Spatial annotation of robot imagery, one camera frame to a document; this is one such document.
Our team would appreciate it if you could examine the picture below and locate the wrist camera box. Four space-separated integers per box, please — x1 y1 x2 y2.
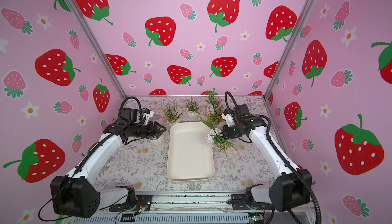
221 104 252 127
118 108 154 125

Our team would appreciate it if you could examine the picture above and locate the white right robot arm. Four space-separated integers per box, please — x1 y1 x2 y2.
166 116 316 212

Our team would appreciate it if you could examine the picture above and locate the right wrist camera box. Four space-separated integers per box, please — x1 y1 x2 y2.
221 104 252 127

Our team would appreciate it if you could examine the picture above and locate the cream storage tray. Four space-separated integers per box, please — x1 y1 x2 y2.
166 122 215 183

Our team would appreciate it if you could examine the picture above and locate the silver corner frame post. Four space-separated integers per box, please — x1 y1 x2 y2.
64 0 126 98
263 0 317 101

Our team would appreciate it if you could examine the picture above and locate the white pot orange flower plant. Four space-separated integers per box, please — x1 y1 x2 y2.
206 99 224 129

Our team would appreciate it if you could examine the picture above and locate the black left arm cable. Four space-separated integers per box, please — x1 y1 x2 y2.
38 96 145 222

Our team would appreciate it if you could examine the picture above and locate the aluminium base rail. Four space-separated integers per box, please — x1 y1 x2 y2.
58 191 315 224

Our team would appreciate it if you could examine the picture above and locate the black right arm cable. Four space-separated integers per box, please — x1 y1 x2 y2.
224 91 322 224

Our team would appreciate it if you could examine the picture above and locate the white pot pink flower plant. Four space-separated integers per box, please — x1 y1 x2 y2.
201 118 237 153

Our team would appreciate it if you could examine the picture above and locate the silver corner frame post right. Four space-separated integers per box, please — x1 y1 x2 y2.
263 0 317 101

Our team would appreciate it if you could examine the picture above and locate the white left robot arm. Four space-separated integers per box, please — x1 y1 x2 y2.
50 121 166 218

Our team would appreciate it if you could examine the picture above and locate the potted plant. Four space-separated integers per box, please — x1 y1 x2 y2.
164 103 183 124
185 96 201 121
204 88 220 113

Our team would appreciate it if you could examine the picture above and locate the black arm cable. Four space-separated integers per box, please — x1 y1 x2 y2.
224 91 322 224
38 96 145 222

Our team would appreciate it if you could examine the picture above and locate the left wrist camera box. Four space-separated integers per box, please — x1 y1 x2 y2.
118 108 154 125

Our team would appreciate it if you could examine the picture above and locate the silver corner frame post left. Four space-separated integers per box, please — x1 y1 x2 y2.
64 0 126 98

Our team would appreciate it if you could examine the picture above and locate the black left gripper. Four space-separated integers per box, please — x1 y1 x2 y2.
130 122 166 139

